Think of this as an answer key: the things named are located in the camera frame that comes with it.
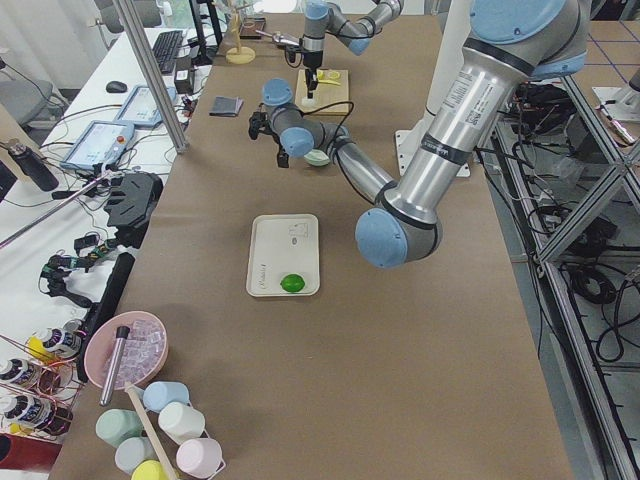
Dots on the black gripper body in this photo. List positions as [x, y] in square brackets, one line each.
[311, 62]
[281, 153]

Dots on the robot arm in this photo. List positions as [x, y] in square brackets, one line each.
[322, 18]
[509, 43]

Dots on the mint green bowl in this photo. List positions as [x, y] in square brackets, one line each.
[317, 158]

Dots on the pink bowl with ice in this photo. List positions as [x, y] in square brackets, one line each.
[145, 349]

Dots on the steel tube in bowl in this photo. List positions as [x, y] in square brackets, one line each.
[122, 334]

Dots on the bamboo cutting board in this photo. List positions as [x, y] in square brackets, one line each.
[324, 95]

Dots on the steel scoop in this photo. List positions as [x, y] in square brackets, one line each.
[280, 39]

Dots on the wooden mug tree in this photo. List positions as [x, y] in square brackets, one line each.
[235, 52]

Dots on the grey folded cloth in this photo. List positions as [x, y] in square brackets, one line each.
[226, 106]

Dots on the cream rabbit tray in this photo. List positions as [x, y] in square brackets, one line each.
[283, 244]

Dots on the green lime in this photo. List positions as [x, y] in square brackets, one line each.
[292, 283]

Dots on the black keyboard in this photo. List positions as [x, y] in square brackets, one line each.
[165, 50]

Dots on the upper teach pendant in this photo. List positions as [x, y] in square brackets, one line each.
[101, 142]

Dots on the black computer mouse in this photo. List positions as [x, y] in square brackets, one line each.
[116, 87]

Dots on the black water bottle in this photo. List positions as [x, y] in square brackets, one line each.
[32, 165]

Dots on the blue cup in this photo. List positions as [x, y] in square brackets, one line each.
[157, 395]

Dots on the white cup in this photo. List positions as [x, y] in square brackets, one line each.
[181, 422]

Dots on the pink cup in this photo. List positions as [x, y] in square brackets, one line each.
[200, 457]

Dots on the green cup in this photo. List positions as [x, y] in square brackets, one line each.
[114, 426]

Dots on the yellow cup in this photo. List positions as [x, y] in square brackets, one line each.
[149, 470]

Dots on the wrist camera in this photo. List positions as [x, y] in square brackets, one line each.
[259, 125]
[292, 55]

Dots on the aluminium frame post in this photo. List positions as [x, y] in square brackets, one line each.
[136, 34]

